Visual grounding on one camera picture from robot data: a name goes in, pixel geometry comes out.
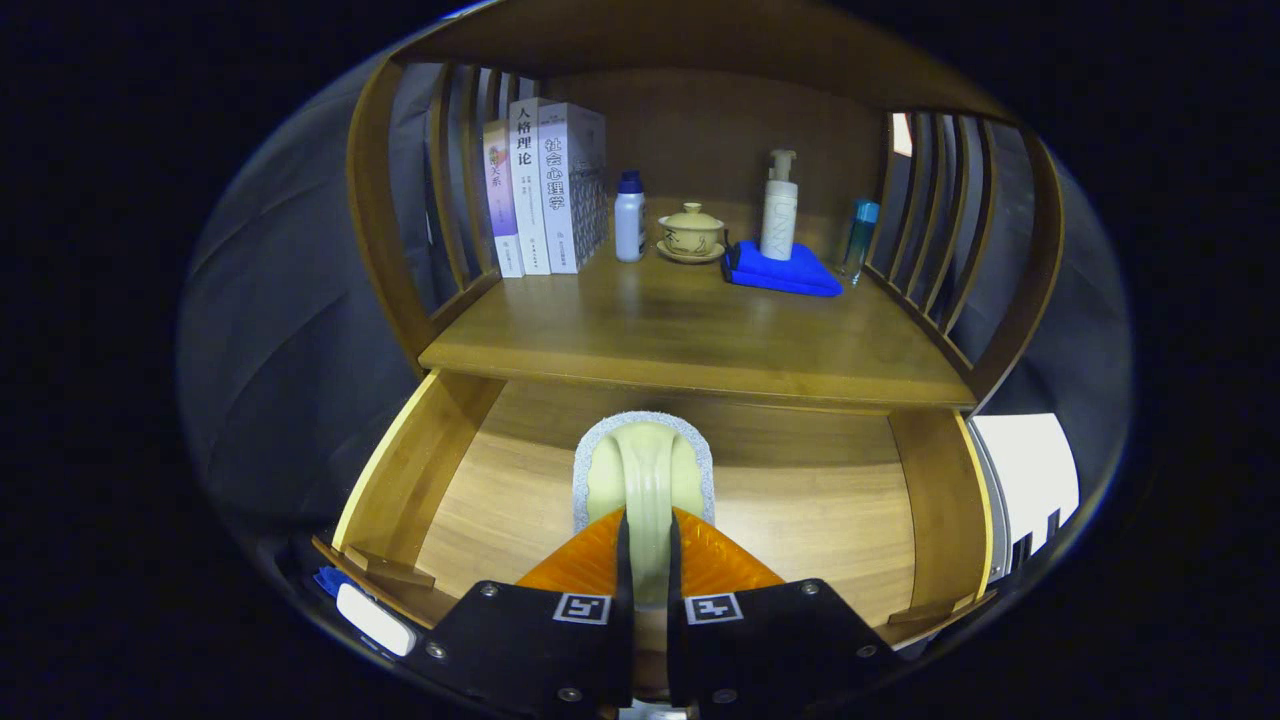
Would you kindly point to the green scrub brush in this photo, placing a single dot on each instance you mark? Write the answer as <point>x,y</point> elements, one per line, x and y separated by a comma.
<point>645,470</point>

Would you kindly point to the small blue object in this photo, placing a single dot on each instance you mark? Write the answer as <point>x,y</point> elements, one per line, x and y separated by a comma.
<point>330,580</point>

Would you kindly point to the yellow lidded teacup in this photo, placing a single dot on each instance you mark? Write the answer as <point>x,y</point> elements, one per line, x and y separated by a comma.
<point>690,235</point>

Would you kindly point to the white pump bottle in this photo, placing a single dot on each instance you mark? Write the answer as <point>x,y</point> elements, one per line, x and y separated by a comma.
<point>779,215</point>

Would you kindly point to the purple book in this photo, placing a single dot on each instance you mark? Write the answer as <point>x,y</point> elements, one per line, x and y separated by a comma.
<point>500,200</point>

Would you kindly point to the white filing cabinet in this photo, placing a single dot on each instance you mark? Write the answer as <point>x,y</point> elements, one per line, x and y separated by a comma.
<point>1020,470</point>

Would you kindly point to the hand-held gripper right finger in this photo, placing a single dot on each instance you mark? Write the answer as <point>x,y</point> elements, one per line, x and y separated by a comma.
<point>780,650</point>

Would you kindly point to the wooden drawer with black knob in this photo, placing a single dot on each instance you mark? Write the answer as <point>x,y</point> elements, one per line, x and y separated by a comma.
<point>800,500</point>

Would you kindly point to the white patterned book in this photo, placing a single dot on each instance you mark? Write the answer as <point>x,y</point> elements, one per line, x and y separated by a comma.
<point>560,200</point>

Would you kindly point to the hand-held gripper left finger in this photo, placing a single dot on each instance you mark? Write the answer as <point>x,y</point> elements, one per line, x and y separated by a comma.
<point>520,650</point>

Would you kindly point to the wooden countertop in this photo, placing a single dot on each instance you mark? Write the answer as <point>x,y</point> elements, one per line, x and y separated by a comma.
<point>650,330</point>

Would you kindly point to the blue folded cloth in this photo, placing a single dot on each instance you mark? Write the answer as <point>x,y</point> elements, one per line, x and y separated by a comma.
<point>790,275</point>

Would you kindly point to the white rounded object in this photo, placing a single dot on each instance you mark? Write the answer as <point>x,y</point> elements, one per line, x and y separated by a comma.
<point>375,620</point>

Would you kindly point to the wooden cabinet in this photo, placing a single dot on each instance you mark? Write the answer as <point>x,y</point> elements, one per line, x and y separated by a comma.
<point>720,130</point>

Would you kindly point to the white bottle with blue cap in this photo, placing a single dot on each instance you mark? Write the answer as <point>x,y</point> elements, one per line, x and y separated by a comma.
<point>630,225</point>

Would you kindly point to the clear bottle with teal cap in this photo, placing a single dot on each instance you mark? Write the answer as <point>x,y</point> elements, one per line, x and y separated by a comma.
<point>858,245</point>

